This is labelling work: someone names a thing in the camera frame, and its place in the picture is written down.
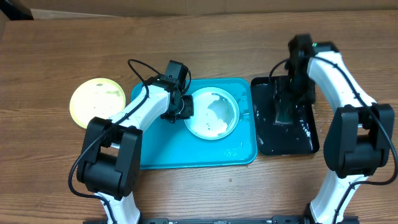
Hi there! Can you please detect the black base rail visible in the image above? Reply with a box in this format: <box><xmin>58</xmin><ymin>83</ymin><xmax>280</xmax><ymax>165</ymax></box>
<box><xmin>83</xmin><ymin>215</ymin><xmax>358</xmax><ymax>224</ymax></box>

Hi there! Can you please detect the black plastic tray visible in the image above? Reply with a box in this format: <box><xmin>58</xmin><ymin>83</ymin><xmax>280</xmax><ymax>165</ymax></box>
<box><xmin>251</xmin><ymin>76</ymin><xmax>320</xmax><ymax>156</ymax></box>

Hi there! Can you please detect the yellow plate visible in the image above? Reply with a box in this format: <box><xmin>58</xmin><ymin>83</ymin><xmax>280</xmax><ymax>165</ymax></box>
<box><xmin>69</xmin><ymin>78</ymin><xmax>126</xmax><ymax>129</ymax></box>

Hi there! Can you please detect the teal plastic tray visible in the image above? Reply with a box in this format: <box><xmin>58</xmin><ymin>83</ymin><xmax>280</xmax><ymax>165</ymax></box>
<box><xmin>141</xmin><ymin>78</ymin><xmax>257</xmax><ymax>170</ymax></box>

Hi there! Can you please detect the dark object top left corner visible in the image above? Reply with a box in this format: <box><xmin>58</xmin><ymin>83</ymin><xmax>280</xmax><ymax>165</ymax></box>
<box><xmin>1</xmin><ymin>0</ymin><xmax>34</xmax><ymax>21</ymax></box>

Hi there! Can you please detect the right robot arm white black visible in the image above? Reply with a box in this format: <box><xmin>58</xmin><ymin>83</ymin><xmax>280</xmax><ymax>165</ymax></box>
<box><xmin>285</xmin><ymin>40</ymin><xmax>397</xmax><ymax>223</ymax></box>

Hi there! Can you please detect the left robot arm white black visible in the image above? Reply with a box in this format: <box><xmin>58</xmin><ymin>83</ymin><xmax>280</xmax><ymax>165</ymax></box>
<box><xmin>68</xmin><ymin>82</ymin><xmax>193</xmax><ymax>223</ymax></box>

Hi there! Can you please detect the green scrubbing sponge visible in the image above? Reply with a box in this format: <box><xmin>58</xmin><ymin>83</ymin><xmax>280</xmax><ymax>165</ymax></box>
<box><xmin>274</xmin><ymin>94</ymin><xmax>293</xmax><ymax>125</ymax></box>

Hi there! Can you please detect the light blue plate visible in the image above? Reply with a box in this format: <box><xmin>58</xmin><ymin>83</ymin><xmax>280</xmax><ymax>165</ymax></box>
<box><xmin>185</xmin><ymin>87</ymin><xmax>239</xmax><ymax>140</ymax></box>

